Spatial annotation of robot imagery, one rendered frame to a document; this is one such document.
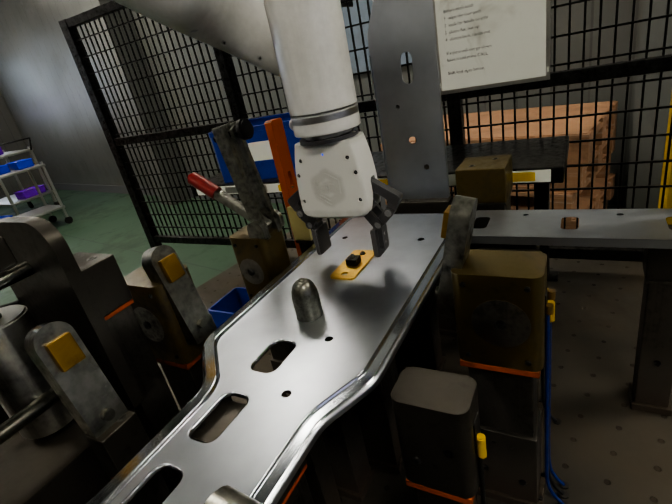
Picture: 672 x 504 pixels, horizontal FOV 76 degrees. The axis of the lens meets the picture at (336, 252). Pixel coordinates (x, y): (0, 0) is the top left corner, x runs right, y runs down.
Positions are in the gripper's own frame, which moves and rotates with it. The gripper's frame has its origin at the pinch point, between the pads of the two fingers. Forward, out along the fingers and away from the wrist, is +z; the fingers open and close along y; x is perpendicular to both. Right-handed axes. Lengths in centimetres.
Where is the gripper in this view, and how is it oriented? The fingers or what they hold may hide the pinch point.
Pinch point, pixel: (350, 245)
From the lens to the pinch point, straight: 60.3
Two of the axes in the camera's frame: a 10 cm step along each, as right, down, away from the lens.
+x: 4.6, -4.5, 7.7
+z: 1.9, 8.9, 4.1
